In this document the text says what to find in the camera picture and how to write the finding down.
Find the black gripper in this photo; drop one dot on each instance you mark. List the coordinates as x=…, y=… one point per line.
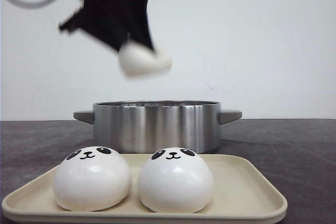
x=112, y=22

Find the white panda bun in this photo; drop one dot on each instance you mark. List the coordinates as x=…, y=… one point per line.
x=136, y=60
x=175, y=180
x=92, y=178

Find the cream plastic tray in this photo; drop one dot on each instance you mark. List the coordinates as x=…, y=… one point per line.
x=241, y=195

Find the steel steamer pot grey handles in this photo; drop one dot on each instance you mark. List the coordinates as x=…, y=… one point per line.
x=148, y=126

